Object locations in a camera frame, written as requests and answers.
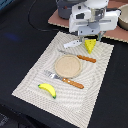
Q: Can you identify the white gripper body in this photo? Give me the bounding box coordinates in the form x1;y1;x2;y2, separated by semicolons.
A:
69;3;121;38

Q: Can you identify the yellow toy cheese wedge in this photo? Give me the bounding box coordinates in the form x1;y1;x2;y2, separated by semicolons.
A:
85;39;96;53

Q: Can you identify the white toy fish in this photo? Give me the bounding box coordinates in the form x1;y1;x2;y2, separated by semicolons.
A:
64;40;82;48

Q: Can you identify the grey toy pot with handles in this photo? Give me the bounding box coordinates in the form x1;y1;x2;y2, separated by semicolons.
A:
56;0;72;19

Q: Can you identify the yellow toy banana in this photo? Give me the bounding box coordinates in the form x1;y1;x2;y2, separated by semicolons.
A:
38;83;56;99

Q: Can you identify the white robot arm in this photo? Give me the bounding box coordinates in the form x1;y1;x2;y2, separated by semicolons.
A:
69;0;121;38

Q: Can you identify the beige bowl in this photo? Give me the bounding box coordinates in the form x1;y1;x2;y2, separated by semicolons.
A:
119;4;128;30

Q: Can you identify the brown toy stove board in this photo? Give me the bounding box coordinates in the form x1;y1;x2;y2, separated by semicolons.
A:
48;0;128;42

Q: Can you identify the round wooden plate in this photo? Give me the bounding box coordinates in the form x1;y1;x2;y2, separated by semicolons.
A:
55;55;82;78

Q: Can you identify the woven beige placemat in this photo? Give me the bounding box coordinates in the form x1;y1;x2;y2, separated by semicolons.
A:
12;32;113;128

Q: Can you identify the wooden handled knife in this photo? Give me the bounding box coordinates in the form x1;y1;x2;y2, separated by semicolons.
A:
58;49;97;64

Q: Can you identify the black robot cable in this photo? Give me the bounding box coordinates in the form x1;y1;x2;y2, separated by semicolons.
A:
27;0;71;33

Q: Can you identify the wooden handled fork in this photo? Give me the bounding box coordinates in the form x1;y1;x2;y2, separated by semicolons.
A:
43;70;84;89

